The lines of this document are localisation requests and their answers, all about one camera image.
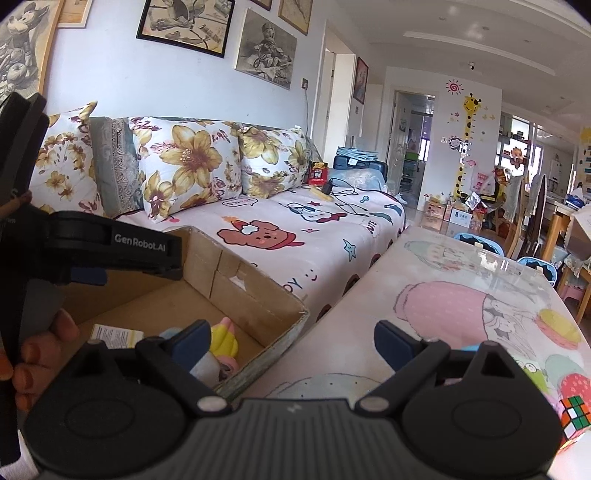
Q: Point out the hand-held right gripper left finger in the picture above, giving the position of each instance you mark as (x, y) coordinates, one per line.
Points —
(194, 337)

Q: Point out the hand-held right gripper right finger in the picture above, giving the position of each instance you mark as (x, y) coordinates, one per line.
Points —
(392, 344)

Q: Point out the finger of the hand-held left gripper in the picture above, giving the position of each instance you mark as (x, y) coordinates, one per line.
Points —
(87, 278)

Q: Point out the white panda figure toy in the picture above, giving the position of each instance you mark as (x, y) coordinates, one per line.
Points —
(205, 369)

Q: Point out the brown cardboard box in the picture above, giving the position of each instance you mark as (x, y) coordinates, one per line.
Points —
(249, 300)

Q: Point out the colourful puzzle cube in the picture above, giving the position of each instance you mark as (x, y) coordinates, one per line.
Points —
(575, 415)

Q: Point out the person's left hand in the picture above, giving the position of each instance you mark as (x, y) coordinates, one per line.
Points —
(34, 360)

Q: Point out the cartoon printed table cover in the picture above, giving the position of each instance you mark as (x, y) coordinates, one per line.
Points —
(415, 300)

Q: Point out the white and yellow small box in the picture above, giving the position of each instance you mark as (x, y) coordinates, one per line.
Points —
(115, 336)

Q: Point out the floral cushion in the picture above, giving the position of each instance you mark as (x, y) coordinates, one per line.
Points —
(64, 170)
(272, 161)
(184, 166)

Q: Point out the grey patterned cushion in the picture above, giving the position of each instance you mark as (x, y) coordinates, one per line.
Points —
(115, 170)

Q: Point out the sofa with cartoon cover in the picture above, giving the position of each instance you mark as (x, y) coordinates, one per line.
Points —
(286, 230)

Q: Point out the brown carton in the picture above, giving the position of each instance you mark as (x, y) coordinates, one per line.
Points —
(436, 210)

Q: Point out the blue and white carton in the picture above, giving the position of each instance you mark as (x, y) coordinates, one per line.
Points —
(462, 218)

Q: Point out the clear plastic wrapped bundle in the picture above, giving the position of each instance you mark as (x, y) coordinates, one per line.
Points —
(360, 181)

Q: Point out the yellow flat object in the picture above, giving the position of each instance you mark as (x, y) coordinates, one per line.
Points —
(321, 194)

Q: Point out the black charger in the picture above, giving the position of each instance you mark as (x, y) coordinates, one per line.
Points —
(328, 189)

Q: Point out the green plastic drawers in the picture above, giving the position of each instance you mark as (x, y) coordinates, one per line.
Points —
(410, 166)

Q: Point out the black suitcase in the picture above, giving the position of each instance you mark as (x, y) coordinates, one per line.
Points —
(369, 165)

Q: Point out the pink plastic stool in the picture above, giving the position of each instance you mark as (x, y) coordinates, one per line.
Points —
(569, 293)

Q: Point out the red snack box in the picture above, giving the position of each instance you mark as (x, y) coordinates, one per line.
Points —
(318, 174)

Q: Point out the white plastic bag red print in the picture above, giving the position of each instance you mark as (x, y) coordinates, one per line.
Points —
(482, 182)

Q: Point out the folded blue cloth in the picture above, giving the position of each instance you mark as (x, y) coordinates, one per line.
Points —
(355, 153)

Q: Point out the chair draped with clothes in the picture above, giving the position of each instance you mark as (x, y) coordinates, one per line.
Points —
(531, 207)

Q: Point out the giraffe height chart sticker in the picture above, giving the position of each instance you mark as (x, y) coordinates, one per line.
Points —
(461, 161)

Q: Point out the wooden framed mouse sketch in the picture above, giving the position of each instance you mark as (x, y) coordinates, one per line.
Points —
(23, 50)

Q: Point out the wooden dining table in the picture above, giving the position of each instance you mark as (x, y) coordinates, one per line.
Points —
(556, 226)

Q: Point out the white door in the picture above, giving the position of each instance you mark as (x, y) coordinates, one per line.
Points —
(399, 138)

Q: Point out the black framed sketch picture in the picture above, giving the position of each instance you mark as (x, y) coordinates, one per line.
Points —
(184, 23)

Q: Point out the small dark framed picture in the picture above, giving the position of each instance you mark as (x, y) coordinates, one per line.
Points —
(361, 81)

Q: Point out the unframed pencil sketch poster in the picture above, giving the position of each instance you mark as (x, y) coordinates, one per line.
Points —
(265, 46)

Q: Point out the wooden framed sketch picture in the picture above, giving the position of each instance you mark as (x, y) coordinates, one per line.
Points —
(295, 14)

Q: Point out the monkey wall sticker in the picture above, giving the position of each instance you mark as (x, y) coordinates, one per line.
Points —
(457, 144)

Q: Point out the sun wall sticker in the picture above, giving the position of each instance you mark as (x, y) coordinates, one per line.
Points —
(453, 86)

